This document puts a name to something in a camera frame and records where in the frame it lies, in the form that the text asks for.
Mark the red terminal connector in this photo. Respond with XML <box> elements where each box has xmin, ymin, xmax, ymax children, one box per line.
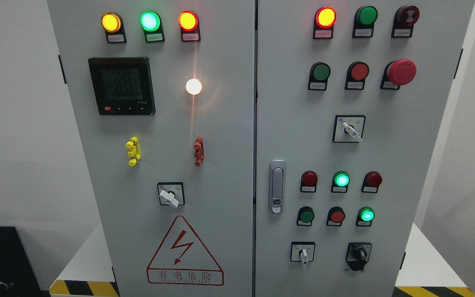
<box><xmin>193</xmin><ymin>137</ymin><xmax>205</xmax><ymax>167</ymax></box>

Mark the dark red indicator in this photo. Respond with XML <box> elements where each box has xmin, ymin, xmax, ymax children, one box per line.
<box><xmin>300</xmin><ymin>170</ymin><xmax>318</xmax><ymax>193</ymax></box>
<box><xmin>361</xmin><ymin>171</ymin><xmax>383</xmax><ymax>193</ymax></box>

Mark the white-handled selector switch upper right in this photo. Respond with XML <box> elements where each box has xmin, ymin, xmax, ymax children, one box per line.
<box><xmin>332</xmin><ymin>115</ymin><xmax>366</xmax><ymax>143</ymax></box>

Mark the black digital power meter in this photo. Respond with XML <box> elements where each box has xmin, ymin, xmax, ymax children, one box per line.
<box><xmin>87</xmin><ymin>57</ymin><xmax>156</xmax><ymax>116</ymax></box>

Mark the red-rimmed lit indicator door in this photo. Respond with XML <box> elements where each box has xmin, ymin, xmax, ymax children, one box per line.
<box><xmin>313</xmin><ymin>6</ymin><xmax>337</xmax><ymax>40</ymax></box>
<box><xmin>178</xmin><ymin>11</ymin><xmax>200</xmax><ymax>42</ymax></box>

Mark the red push button upper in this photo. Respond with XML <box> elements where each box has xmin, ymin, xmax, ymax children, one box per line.
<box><xmin>345</xmin><ymin>61</ymin><xmax>369</xmax><ymax>90</ymax></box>

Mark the green push button upper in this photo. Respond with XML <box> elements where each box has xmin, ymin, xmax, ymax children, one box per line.
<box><xmin>308</xmin><ymin>62</ymin><xmax>331</xmax><ymax>92</ymax></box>

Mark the yellow indicator light top left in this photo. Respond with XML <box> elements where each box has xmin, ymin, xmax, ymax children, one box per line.
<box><xmin>101</xmin><ymin>12</ymin><xmax>127</xmax><ymax>43</ymax></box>

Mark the black box lower left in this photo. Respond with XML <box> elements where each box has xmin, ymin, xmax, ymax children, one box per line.
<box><xmin>0</xmin><ymin>227</ymin><xmax>42</xmax><ymax>297</ymax></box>

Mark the red push button lower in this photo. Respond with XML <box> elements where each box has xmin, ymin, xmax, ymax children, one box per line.
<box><xmin>326</xmin><ymin>206</ymin><xmax>346</xmax><ymax>227</ymax></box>

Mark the green push button lower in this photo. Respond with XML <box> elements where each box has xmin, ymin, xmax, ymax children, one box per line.
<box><xmin>296</xmin><ymin>206</ymin><xmax>315</xmax><ymax>227</ymax></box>

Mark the silver door lock handle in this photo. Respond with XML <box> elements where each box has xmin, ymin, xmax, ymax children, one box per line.
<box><xmin>269</xmin><ymin>160</ymin><xmax>285</xmax><ymax>214</ymax></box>

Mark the green push button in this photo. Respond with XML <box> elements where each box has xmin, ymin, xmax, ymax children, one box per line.
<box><xmin>308</xmin><ymin>62</ymin><xmax>331</xmax><ymax>92</ymax></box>
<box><xmin>296</xmin><ymin>206</ymin><xmax>315</xmax><ymax>227</ymax></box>

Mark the green lit indicator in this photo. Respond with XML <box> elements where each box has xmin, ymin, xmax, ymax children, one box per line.
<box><xmin>139</xmin><ymin>11</ymin><xmax>165</xmax><ymax>43</ymax></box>
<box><xmin>331</xmin><ymin>171</ymin><xmax>350</xmax><ymax>193</ymax></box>

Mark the white glowing lamp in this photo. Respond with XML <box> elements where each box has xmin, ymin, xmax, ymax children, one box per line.
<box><xmin>185</xmin><ymin>78</ymin><xmax>203</xmax><ymax>96</ymax></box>

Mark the red-rimmed lit indicator right door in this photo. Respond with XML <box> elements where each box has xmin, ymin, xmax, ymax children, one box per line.
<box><xmin>313</xmin><ymin>6</ymin><xmax>337</xmax><ymax>40</ymax></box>

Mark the red emergency stop mushroom button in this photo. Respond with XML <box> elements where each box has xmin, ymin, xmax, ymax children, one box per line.
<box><xmin>380</xmin><ymin>59</ymin><xmax>417</xmax><ymax>90</ymax></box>

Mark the red electric hazard warning sticker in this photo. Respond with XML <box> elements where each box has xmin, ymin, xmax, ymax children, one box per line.
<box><xmin>146</xmin><ymin>215</ymin><xmax>224</xmax><ymax>286</ymax></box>

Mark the dark red indicator left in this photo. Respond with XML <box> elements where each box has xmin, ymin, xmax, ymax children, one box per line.
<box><xmin>300</xmin><ymin>170</ymin><xmax>318</xmax><ymax>193</ymax></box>

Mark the white-handled selector switch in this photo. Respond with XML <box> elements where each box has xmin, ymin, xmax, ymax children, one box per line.
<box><xmin>332</xmin><ymin>115</ymin><xmax>366</xmax><ymax>143</ymax></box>
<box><xmin>290</xmin><ymin>241</ymin><xmax>315</xmax><ymax>265</ymax></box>

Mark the red push button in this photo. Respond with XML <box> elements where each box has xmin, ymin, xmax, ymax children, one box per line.
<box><xmin>345</xmin><ymin>61</ymin><xmax>369</xmax><ymax>90</ymax></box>
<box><xmin>326</xmin><ymin>206</ymin><xmax>346</xmax><ymax>227</ymax></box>

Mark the dark green indicator top right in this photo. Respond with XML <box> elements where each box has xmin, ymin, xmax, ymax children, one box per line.
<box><xmin>352</xmin><ymin>5</ymin><xmax>378</xmax><ymax>38</ymax></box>

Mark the black knob selector switch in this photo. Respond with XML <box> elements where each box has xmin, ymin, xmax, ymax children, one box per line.
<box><xmin>346</xmin><ymin>242</ymin><xmax>372</xmax><ymax>271</ymax></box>

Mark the grey cabinet door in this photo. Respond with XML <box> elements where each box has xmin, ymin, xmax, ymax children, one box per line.
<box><xmin>256</xmin><ymin>0</ymin><xmax>475</xmax><ymax>297</ymax></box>
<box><xmin>48</xmin><ymin>0</ymin><xmax>256</xmax><ymax>297</ymax></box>

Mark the green lit indicator top left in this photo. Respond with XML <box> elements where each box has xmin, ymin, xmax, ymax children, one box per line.
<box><xmin>139</xmin><ymin>11</ymin><xmax>165</xmax><ymax>43</ymax></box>

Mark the dark red indicator right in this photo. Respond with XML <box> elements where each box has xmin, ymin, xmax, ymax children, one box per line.
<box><xmin>361</xmin><ymin>171</ymin><xmax>383</xmax><ymax>193</ymax></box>

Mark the dark red buzzer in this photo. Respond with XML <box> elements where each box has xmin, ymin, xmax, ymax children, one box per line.
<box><xmin>391</xmin><ymin>5</ymin><xmax>420</xmax><ymax>39</ymax></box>

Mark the grey cabinet right door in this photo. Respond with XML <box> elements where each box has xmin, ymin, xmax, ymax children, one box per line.
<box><xmin>256</xmin><ymin>0</ymin><xmax>475</xmax><ymax>297</ymax></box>

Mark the yellow terminal connector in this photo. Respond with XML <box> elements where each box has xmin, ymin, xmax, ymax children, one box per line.
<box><xmin>125</xmin><ymin>137</ymin><xmax>141</xmax><ymax>167</ymax></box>

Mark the grey cabinet left door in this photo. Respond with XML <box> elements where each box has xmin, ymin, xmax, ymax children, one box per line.
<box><xmin>48</xmin><ymin>0</ymin><xmax>256</xmax><ymax>297</ymax></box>

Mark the red-rimmed lit indicator left door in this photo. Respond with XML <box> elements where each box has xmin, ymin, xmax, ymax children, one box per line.
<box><xmin>178</xmin><ymin>11</ymin><xmax>200</xmax><ymax>42</ymax></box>

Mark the white-handled selector switch lower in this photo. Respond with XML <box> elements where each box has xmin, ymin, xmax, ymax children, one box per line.
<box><xmin>290</xmin><ymin>241</ymin><xmax>315</xmax><ymax>265</ymax></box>

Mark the green lit button lower right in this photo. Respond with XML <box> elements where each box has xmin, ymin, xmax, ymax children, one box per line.
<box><xmin>355</xmin><ymin>207</ymin><xmax>375</xmax><ymax>227</ymax></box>

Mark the white-handled selector switch left door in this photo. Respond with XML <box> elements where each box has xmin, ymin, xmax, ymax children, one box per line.
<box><xmin>157</xmin><ymin>182</ymin><xmax>185</xmax><ymax>209</ymax></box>

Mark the green lit indicator middle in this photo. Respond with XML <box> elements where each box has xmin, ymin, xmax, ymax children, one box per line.
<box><xmin>331</xmin><ymin>171</ymin><xmax>350</xmax><ymax>193</ymax></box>

